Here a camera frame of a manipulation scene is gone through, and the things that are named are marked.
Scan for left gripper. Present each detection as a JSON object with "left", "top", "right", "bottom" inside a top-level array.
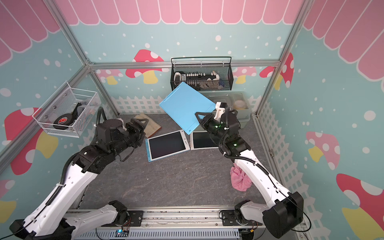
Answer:
[{"left": 111, "top": 117, "right": 150, "bottom": 157}]

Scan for blue front drawing tablet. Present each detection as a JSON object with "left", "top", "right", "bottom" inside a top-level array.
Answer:
[{"left": 160, "top": 82, "right": 216, "bottom": 135}]

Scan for blue drawing tablet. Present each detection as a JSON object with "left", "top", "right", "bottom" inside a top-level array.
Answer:
[
  {"left": 145, "top": 130, "right": 191, "bottom": 162},
  {"left": 160, "top": 82, "right": 216, "bottom": 135}
]

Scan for pink cleaning cloth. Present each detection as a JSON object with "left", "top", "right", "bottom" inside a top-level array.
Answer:
[{"left": 230, "top": 164, "right": 253, "bottom": 192}]

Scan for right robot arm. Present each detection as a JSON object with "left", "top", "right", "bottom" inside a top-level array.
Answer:
[{"left": 195, "top": 103, "right": 307, "bottom": 239}]

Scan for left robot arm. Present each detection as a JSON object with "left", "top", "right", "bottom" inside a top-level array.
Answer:
[{"left": 10, "top": 107, "right": 149, "bottom": 240}]

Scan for blue rear drawing tablet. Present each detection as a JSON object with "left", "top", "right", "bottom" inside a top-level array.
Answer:
[{"left": 145, "top": 130, "right": 191, "bottom": 162}]

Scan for white drawing tablet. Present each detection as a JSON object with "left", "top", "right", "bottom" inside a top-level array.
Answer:
[{"left": 191, "top": 132, "right": 220, "bottom": 150}]

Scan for beige work glove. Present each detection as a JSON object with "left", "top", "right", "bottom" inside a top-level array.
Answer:
[{"left": 135, "top": 113, "right": 162, "bottom": 138}]

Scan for green plastic storage box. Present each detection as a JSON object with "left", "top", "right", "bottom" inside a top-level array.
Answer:
[{"left": 203, "top": 92, "right": 252, "bottom": 128}]

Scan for white items in basket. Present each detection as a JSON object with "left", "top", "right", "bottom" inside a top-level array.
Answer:
[{"left": 171, "top": 71, "right": 222, "bottom": 91}]

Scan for black tape roll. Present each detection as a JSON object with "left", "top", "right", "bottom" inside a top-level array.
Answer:
[{"left": 53, "top": 114, "right": 74, "bottom": 130}]

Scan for small green circuit board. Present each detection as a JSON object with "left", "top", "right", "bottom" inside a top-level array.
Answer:
[{"left": 115, "top": 229, "right": 130, "bottom": 238}]

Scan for black wire mesh basket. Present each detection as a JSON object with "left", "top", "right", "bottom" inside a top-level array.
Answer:
[{"left": 170, "top": 56, "right": 234, "bottom": 92}]

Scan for clear wall bin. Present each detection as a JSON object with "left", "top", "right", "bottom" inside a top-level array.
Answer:
[{"left": 32, "top": 82, "right": 101, "bottom": 138}]

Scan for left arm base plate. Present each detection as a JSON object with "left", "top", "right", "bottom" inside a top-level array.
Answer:
[{"left": 121, "top": 211, "right": 144, "bottom": 228}]

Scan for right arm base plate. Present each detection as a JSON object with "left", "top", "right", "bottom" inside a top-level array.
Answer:
[{"left": 219, "top": 210, "right": 263, "bottom": 228}]

